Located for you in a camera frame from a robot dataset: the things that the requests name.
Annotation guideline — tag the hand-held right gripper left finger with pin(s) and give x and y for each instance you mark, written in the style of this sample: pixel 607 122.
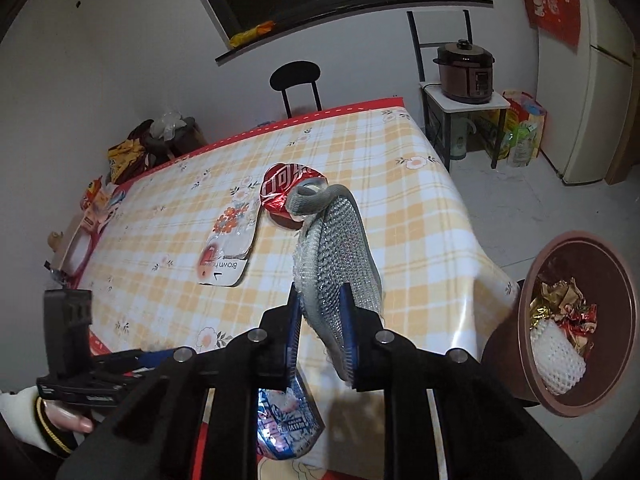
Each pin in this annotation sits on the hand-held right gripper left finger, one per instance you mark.
pixel 296 332

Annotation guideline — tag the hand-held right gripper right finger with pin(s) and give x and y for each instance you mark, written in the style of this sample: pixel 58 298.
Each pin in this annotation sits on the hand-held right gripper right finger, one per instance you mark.
pixel 348 332

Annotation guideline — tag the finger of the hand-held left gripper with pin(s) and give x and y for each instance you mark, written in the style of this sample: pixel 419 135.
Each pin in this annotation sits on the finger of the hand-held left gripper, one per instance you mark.
pixel 150 357
pixel 125 372

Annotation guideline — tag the grey bubble wrap mailer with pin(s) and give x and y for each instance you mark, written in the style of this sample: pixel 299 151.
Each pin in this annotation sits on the grey bubble wrap mailer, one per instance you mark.
pixel 335 240

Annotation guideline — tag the white foam fruit net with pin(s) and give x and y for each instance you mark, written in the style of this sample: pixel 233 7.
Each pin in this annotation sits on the white foam fruit net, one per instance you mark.
pixel 555 355

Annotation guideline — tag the red gold wrapper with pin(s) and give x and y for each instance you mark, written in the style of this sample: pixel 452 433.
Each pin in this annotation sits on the red gold wrapper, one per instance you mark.
pixel 557 295

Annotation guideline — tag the brown round trash bin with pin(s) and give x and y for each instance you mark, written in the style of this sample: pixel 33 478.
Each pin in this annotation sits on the brown round trash bin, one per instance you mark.
pixel 617 360

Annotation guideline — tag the person's left forearm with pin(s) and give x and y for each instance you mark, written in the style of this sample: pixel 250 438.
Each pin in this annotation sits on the person's left forearm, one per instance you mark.
pixel 20 415

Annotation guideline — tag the person's left hand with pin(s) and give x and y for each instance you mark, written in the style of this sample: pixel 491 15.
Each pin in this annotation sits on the person's left hand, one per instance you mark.
pixel 72 420

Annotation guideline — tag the white box with red rim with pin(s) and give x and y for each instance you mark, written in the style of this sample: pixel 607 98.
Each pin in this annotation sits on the white box with red rim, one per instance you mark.
pixel 80 247

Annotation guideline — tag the blue white snack packet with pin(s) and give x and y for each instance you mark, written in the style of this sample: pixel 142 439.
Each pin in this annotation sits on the blue white snack packet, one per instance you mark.
pixel 285 425

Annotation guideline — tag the flower print plastic packaging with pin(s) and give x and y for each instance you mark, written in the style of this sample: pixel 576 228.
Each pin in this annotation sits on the flower print plastic packaging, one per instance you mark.
pixel 226 240

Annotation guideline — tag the orange small box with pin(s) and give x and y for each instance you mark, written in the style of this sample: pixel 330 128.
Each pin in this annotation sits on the orange small box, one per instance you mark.
pixel 97 194

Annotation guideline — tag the red crumpled foil bag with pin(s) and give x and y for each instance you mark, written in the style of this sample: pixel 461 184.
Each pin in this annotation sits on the red crumpled foil bag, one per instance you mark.
pixel 280 185

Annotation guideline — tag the table with checkered yellow cloth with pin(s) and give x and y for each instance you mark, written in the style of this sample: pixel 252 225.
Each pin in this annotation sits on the table with checkered yellow cloth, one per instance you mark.
pixel 390 170

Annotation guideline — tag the yellow black snack bag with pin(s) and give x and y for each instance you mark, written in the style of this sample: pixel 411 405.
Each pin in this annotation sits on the yellow black snack bag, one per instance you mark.
pixel 125 160

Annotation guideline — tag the dark bag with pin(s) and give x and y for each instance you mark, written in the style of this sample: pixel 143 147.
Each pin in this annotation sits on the dark bag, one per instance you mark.
pixel 152 147

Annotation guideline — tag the brown cardboard box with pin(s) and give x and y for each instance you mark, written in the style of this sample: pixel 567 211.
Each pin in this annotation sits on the brown cardboard box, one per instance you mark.
pixel 192 135

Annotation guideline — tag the red table underlay cloth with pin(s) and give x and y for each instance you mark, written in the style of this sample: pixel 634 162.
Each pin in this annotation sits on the red table underlay cloth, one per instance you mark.
pixel 360 106

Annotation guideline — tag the green electric kettle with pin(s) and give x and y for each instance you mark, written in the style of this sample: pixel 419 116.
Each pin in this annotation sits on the green electric kettle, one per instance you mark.
pixel 459 135

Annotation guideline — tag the clear plastic bag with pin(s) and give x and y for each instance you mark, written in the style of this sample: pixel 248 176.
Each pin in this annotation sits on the clear plastic bag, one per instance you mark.
pixel 167 122

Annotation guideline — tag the black round-back chair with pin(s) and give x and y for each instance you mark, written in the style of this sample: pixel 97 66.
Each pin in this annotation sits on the black round-back chair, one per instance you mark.
pixel 295 76

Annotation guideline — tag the yellow shopping bag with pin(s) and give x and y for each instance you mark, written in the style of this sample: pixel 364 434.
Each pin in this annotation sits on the yellow shopping bag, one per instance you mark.
pixel 525 130

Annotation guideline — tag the brown pressure cooker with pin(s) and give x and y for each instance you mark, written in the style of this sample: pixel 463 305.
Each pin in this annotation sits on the brown pressure cooker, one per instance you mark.
pixel 465 75

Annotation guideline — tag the orange packet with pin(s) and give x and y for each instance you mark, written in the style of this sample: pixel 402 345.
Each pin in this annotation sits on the orange packet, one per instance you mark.
pixel 250 34

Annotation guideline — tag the black window sill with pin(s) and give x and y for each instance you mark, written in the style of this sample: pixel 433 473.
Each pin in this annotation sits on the black window sill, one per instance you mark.
pixel 375 15

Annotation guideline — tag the white refrigerator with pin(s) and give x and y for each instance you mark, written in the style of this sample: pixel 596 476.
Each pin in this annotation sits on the white refrigerator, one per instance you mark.
pixel 590 110

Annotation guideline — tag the red hanging bag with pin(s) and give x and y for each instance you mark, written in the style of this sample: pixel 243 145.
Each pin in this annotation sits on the red hanging bag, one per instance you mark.
pixel 550 0

